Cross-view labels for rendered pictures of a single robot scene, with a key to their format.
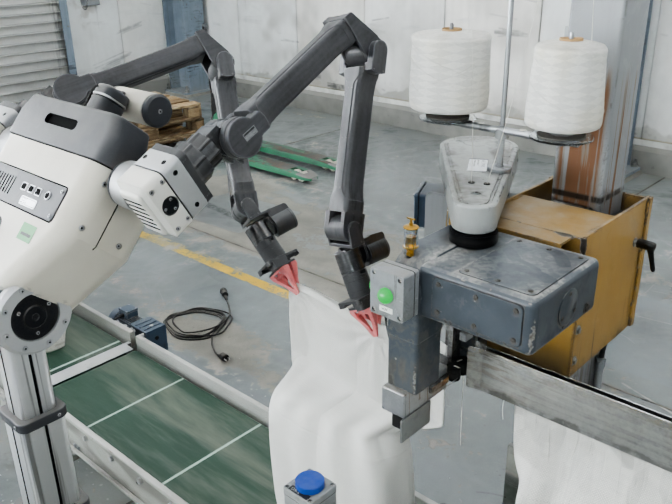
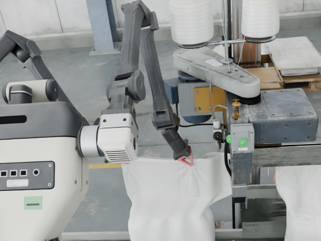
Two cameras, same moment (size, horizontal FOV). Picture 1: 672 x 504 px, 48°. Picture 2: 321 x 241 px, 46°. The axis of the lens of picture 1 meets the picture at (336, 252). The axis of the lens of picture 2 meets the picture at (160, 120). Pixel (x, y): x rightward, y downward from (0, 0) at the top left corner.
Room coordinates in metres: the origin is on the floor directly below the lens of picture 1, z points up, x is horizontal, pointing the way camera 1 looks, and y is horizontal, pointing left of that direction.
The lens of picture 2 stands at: (0.46, 0.73, 2.00)
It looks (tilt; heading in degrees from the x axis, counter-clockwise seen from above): 29 degrees down; 325
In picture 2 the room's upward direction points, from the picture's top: 7 degrees counter-clockwise
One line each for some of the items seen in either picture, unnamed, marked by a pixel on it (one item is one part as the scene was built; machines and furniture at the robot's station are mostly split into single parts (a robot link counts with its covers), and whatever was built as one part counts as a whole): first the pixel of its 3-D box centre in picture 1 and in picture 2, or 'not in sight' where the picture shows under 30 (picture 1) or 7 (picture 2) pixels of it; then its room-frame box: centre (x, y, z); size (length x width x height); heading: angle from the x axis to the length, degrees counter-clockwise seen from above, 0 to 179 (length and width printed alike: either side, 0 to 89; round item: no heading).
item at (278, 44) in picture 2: not in sight; (285, 46); (3.16, -3.13, 0.32); 0.68 x 0.45 x 0.15; 47
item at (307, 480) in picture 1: (309, 484); not in sight; (1.22, 0.06, 0.84); 0.06 x 0.06 x 0.02
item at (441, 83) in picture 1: (449, 71); (191, 18); (1.57, -0.24, 1.61); 0.17 x 0.17 x 0.17
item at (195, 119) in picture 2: not in sight; (195, 94); (1.69, -0.33, 1.21); 0.15 x 0.15 x 0.25
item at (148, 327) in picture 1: (132, 328); not in sight; (2.79, 0.86, 0.35); 0.30 x 0.15 x 0.15; 47
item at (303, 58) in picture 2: not in sight; (293, 59); (2.86, -2.85, 0.32); 0.66 x 0.43 x 0.15; 45
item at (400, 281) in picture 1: (394, 290); (241, 138); (1.20, -0.10, 1.28); 0.08 x 0.05 x 0.09; 47
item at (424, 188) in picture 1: (431, 210); (174, 92); (1.72, -0.24, 1.25); 0.10 x 0.08 x 0.12; 162
